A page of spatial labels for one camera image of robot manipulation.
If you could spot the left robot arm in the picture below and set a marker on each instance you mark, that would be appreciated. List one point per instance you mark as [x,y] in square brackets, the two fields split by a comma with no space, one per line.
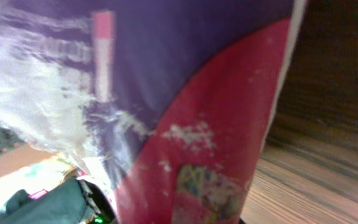
[75,201]

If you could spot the purple white sanitary pad pack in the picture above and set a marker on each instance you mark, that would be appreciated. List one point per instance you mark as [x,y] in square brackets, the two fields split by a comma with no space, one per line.
[164,104]

